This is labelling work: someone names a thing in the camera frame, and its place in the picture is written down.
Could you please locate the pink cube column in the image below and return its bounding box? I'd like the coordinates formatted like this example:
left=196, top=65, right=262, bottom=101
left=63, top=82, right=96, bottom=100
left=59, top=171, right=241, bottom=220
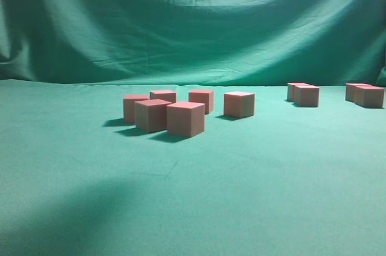
left=345, top=83, right=371, bottom=103
left=287, top=82, right=309, bottom=102
left=294, top=85, right=320, bottom=107
left=189, top=89, right=215, bottom=114
left=223, top=91, right=255, bottom=118
left=134, top=99, right=171, bottom=132
left=166, top=101, right=205, bottom=137
left=354, top=86, right=385, bottom=109
left=150, top=89, right=177, bottom=103
left=123, top=94, right=150, bottom=123

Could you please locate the green cloth backdrop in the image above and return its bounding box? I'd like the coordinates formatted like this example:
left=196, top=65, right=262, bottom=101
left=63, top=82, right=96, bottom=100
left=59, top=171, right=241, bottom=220
left=1, top=0, right=385, bottom=86

